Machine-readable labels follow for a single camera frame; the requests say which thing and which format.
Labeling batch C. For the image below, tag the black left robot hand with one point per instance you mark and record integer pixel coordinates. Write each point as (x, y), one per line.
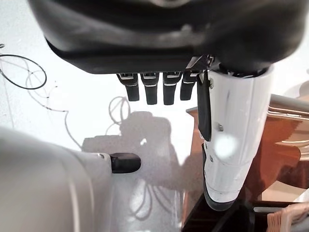
(144, 36)

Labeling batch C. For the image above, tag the black left robot foot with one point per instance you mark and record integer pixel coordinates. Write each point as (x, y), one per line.
(125, 163)

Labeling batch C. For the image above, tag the brown translucent acrylic stool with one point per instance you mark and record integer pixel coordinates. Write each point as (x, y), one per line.
(277, 149)

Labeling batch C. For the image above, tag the large flat wicker basket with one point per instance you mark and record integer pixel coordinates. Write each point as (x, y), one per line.
(289, 217)

